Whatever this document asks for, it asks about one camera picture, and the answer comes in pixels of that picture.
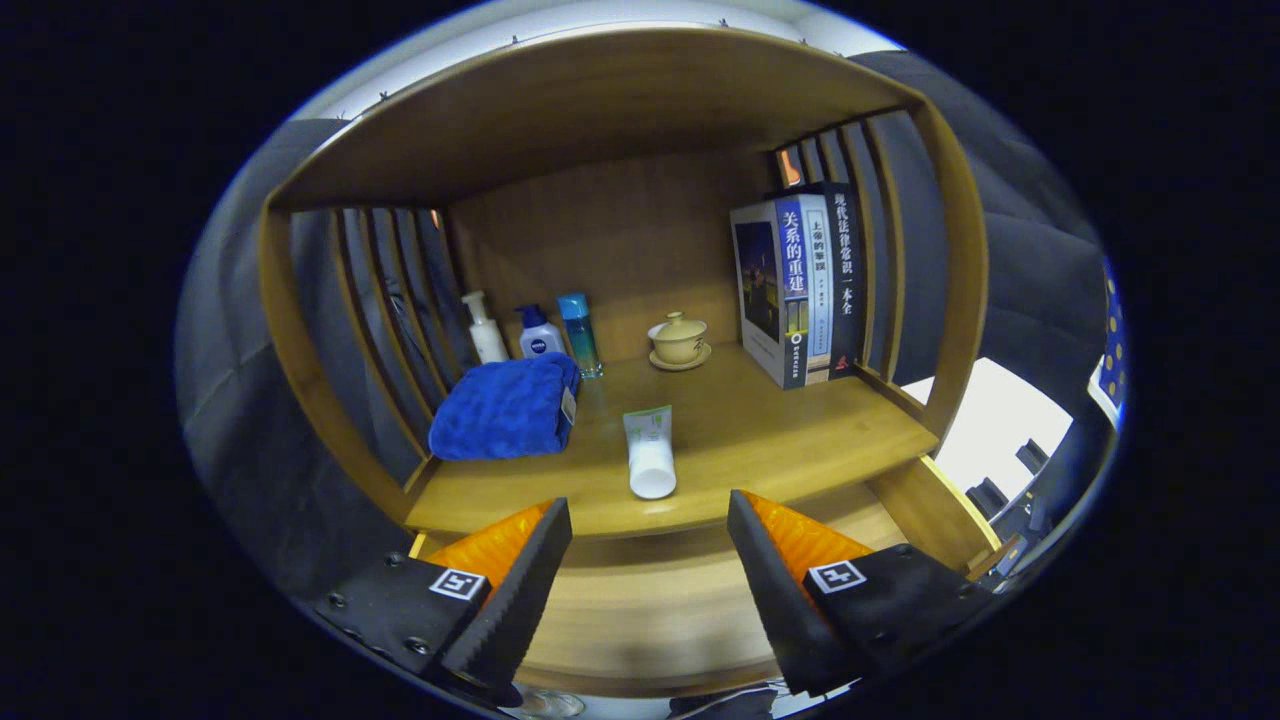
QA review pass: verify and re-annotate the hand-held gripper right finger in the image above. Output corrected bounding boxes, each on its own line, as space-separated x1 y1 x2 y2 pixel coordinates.
726 489 1001 699

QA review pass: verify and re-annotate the wooden cabinet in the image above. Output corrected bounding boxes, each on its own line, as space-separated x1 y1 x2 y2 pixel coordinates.
258 28 991 541

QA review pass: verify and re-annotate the black backdrop cloth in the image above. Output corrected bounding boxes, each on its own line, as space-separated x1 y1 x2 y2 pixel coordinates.
175 50 1111 601

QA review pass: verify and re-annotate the light blue book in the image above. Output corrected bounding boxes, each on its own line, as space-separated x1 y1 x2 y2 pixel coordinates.
803 193 836 385

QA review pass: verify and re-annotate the beige lidded teacup with saucer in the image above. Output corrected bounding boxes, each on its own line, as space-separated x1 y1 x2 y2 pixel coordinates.
646 311 714 373

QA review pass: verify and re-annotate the wooden drawer with black knob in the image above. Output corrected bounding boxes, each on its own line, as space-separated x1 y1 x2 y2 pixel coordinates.
408 455 1004 699

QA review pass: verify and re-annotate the teal bottle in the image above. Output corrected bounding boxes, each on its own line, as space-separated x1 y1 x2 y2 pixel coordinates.
557 292 605 380

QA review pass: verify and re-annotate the wooden countertop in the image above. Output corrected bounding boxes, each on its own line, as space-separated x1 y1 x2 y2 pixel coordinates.
405 345 941 541

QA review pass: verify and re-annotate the blue dotted gift bag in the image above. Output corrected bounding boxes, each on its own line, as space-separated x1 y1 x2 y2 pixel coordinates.
1095 255 1129 426

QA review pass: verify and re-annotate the white squeeze tube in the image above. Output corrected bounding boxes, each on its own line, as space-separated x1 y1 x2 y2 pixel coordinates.
622 405 678 501

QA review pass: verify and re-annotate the black book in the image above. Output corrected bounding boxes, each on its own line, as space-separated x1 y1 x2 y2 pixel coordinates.
770 182 867 381

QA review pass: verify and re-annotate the white bottle with blue cap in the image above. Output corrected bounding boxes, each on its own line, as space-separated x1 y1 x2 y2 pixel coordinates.
514 304 567 359

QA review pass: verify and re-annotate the white pump bottle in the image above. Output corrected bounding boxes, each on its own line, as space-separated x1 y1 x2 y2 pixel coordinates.
461 290 511 365

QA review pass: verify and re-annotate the blue folded towel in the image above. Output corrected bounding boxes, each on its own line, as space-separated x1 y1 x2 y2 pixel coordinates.
428 352 582 462

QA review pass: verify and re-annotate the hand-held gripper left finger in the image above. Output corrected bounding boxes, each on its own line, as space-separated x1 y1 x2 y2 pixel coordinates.
312 497 574 706

